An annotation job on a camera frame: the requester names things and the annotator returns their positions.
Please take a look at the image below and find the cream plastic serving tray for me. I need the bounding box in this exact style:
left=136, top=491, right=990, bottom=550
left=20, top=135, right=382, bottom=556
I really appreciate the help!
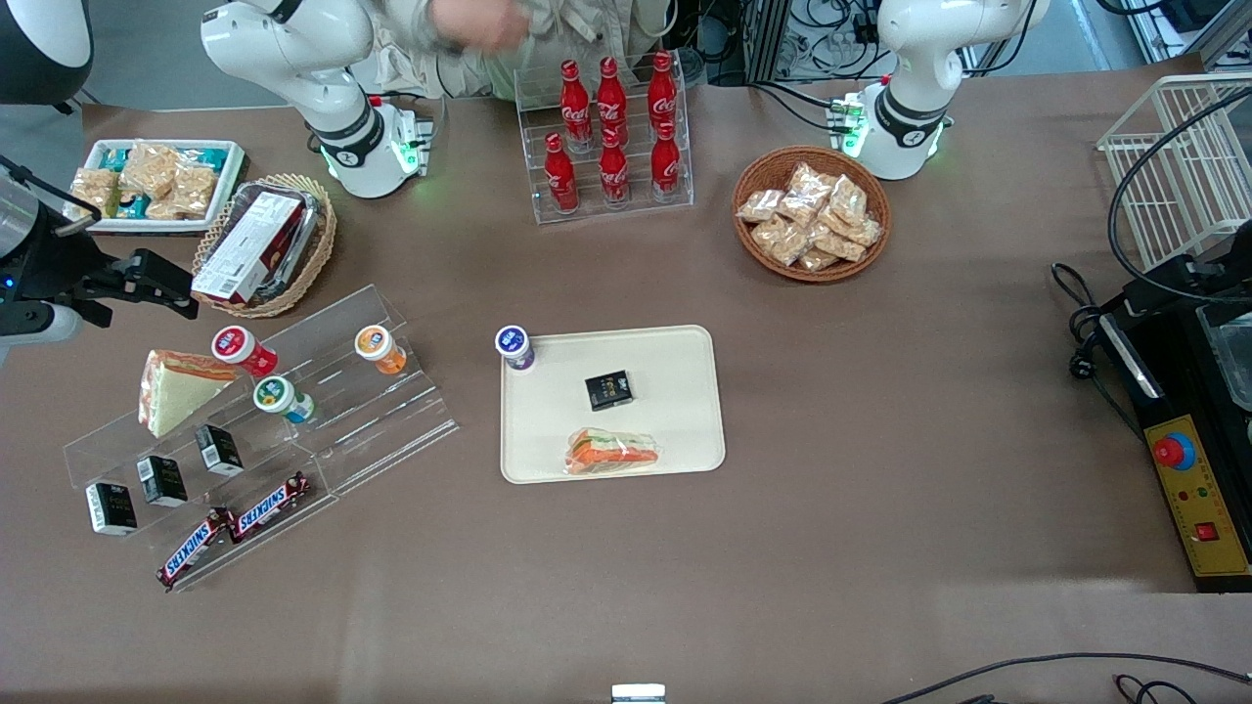
left=500, top=325, right=728, bottom=486

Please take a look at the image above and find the white wire basket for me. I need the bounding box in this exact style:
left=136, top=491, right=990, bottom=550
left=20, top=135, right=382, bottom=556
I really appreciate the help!
left=1095, top=72, right=1252, bottom=276

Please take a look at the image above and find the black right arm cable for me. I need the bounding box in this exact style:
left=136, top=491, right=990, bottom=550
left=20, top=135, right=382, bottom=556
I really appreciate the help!
left=0, top=154, right=105, bottom=239

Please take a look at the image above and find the red Coca-Cola bottle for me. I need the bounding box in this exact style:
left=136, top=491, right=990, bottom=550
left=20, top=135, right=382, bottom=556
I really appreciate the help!
left=544, top=133, right=580, bottom=214
left=596, top=56, right=629, bottom=148
left=647, top=51, right=679, bottom=138
left=559, top=60, right=594, bottom=154
left=650, top=120, right=683, bottom=203
left=598, top=127, right=632, bottom=207

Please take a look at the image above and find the red and white wrapped box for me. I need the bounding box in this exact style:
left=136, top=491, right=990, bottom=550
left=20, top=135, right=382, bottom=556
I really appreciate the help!
left=192, top=184, right=317, bottom=306

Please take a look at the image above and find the clear plastic container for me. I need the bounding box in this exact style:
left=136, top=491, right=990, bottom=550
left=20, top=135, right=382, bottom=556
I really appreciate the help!
left=1198, top=301, right=1252, bottom=412

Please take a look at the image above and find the black left arm base cable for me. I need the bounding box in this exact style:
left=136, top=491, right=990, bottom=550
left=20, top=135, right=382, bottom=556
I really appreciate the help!
left=751, top=80, right=854, bottom=134

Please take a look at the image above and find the black device with cable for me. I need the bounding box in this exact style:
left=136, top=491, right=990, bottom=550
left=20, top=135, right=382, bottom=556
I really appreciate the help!
left=1120, top=220, right=1252, bottom=320

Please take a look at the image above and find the thin black table cable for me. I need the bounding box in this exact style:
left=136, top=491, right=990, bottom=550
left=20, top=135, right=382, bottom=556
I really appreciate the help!
left=878, top=651, right=1252, bottom=704

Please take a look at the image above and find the black and yellow control box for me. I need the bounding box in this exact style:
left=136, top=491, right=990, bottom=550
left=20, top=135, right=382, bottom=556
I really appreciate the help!
left=1094, top=293, right=1252, bottom=594

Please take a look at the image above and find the large wrapped triangle sandwich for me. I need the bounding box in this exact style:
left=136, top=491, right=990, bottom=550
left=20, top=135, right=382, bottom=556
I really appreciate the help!
left=138, top=349, right=238, bottom=440

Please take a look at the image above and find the wrapped sandwich with orange filling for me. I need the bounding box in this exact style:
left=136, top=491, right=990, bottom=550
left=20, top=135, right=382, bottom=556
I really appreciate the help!
left=564, top=427, right=660, bottom=478

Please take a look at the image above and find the small black chocolate box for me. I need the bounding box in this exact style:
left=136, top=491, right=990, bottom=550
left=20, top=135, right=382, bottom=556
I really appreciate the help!
left=86, top=481, right=139, bottom=537
left=136, top=455, right=189, bottom=508
left=195, top=423, right=246, bottom=479

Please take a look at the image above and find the coiled black cable with plug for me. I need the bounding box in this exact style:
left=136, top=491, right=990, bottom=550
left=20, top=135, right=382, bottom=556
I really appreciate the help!
left=1051, top=261, right=1126, bottom=383

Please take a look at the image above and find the person in beige jacket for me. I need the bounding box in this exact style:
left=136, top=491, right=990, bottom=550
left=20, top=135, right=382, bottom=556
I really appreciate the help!
left=377, top=0, right=678, bottom=102

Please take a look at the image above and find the orange cap gum bottle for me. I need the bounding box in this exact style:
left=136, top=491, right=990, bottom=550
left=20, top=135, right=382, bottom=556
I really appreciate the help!
left=354, top=325, right=408, bottom=376

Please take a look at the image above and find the round brown wicker basket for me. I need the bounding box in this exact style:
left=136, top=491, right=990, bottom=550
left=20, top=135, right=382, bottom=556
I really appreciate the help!
left=732, top=146, right=893, bottom=286

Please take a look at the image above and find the black box with gold print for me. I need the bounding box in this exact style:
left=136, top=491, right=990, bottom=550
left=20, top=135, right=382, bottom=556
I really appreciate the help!
left=585, top=370, right=636, bottom=413

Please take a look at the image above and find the purple cap gum bottle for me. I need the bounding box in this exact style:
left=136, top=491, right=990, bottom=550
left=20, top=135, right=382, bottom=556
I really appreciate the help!
left=495, top=325, right=537, bottom=374

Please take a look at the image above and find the red cap gum bottle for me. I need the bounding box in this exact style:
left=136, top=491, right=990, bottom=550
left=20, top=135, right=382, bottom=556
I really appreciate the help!
left=211, top=326, right=280, bottom=379

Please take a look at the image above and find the aluminium frame with cables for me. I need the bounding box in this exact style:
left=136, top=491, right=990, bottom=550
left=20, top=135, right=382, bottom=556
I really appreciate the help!
left=741, top=0, right=886, bottom=85

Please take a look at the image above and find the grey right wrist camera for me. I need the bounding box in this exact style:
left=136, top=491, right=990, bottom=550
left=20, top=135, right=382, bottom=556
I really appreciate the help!
left=0, top=301, right=85, bottom=345

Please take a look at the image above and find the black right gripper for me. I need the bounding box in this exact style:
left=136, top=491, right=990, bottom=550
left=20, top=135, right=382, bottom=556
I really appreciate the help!
left=0, top=227, right=201, bottom=329

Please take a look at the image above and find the looped black cable end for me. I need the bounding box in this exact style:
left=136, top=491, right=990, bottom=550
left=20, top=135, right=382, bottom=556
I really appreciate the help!
left=1112, top=672, right=1200, bottom=704

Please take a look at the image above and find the person's bare hand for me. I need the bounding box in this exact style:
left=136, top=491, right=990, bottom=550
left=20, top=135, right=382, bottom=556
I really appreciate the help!
left=428, top=0, right=535, bottom=55

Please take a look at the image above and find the red emergency stop button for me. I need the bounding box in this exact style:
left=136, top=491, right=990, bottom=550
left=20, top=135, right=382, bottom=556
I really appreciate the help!
left=1151, top=430, right=1197, bottom=471

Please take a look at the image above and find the green cap gum bottle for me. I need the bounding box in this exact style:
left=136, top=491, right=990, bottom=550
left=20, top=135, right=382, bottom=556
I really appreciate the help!
left=253, top=375, right=317, bottom=425

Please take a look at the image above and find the oval wicker basket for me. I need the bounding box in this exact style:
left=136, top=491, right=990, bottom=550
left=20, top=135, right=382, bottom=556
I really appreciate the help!
left=192, top=173, right=338, bottom=320

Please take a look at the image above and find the clear acrylic bottle rack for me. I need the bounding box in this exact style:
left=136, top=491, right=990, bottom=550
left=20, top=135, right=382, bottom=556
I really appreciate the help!
left=514, top=54, right=695, bottom=227

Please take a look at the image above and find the Snickers bar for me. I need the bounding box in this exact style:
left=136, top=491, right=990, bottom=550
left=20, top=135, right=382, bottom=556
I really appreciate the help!
left=156, top=507, right=237, bottom=592
left=228, top=471, right=313, bottom=543

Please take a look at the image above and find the white rectangular snack tray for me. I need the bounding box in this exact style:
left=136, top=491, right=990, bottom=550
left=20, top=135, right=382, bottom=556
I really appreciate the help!
left=64, top=138, right=247, bottom=237

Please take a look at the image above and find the long curved black cable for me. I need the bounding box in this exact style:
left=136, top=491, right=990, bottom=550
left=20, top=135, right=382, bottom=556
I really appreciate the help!
left=1107, top=90, right=1252, bottom=306

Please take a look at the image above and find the clear pack of rice crackers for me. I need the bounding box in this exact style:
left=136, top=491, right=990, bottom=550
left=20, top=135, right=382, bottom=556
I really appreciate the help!
left=68, top=167, right=121, bottom=219
left=147, top=164, right=220, bottom=222
left=121, top=141, right=183, bottom=198

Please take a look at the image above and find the clear acrylic tiered display shelf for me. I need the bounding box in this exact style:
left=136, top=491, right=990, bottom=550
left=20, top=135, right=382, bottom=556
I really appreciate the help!
left=63, top=284, right=461, bottom=594

